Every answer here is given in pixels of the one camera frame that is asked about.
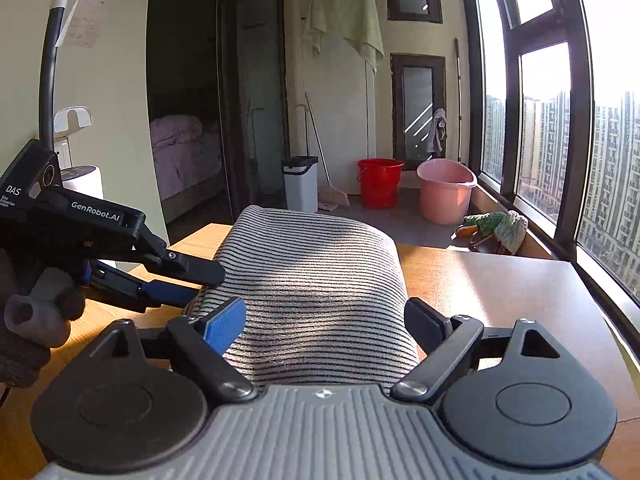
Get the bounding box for green hanging towel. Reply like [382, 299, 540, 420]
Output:
[303, 0, 384, 72]

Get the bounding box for mop pole in corner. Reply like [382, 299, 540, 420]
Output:
[454, 37, 462, 162]

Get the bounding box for white black vacuum handle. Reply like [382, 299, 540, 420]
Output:
[38, 0, 68, 151]

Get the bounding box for white wall hook holder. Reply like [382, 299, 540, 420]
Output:
[53, 106, 93, 139]

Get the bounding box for striped beige black garment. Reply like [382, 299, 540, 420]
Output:
[184, 205, 419, 389]

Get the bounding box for red plastic bucket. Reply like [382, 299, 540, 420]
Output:
[357, 158, 404, 209]

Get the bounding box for white cylindrical appliance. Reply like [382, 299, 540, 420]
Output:
[61, 166, 104, 200]

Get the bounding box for wall power socket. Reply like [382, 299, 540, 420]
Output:
[54, 138, 73, 169]

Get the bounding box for grey cloth on door handle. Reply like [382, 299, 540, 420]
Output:
[426, 108, 447, 157]

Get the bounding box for bed with pink bedding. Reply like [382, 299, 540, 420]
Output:
[150, 114, 226, 223]

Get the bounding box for broom with beige head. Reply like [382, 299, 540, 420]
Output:
[304, 92, 350, 211]

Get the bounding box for pink plastic bucket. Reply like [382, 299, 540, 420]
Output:
[416, 158, 477, 226]

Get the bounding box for white trash bin black lid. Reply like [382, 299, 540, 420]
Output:
[281, 156, 318, 212]

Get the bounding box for gloved left hand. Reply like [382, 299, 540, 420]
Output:
[1, 252, 85, 388]

